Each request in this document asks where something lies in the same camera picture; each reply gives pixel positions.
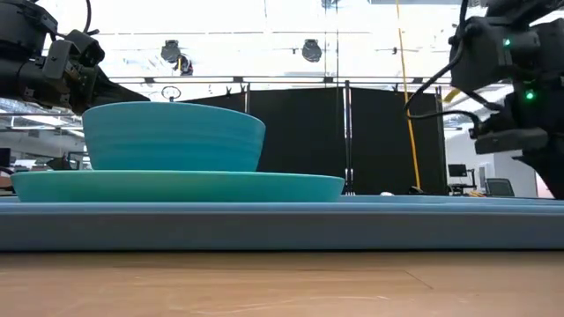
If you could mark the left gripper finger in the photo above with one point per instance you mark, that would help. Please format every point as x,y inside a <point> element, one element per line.
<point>112,93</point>

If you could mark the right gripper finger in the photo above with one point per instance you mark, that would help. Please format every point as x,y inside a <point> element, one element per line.
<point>553,174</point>

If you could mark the teal bowl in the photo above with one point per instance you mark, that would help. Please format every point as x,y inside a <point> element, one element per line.
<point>176,136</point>

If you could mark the teal plate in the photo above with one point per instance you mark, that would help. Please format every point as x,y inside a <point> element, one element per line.
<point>176,187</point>

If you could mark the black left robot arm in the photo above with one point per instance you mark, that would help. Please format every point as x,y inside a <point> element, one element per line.
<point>22,26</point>

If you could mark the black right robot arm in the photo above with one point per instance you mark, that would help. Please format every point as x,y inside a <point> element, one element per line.
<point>484,53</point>

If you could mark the blue plastic tray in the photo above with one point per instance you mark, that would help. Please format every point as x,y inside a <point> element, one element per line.
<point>282,226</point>

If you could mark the grey office chair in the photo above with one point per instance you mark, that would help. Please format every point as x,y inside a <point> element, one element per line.
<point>500,187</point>

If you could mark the black computer monitor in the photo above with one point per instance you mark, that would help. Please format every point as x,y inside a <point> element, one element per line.
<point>457,170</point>

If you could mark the round ceiling lamp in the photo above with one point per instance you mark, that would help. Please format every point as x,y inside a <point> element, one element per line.
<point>311,50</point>
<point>170,50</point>

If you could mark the dark desk object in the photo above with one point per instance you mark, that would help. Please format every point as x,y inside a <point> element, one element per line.
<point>59,164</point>

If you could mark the narrow black partition panel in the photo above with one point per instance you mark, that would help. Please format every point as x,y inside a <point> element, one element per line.
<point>388,141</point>

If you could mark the metal partition pole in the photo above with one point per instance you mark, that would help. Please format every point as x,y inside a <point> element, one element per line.
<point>348,132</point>

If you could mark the wide black partition panel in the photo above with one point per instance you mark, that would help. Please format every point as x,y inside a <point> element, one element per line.
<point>304,132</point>

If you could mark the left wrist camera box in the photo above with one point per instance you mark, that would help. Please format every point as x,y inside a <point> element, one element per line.
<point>83,48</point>

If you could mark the horizontal metal rail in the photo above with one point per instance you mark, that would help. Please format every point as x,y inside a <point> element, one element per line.
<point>282,79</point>

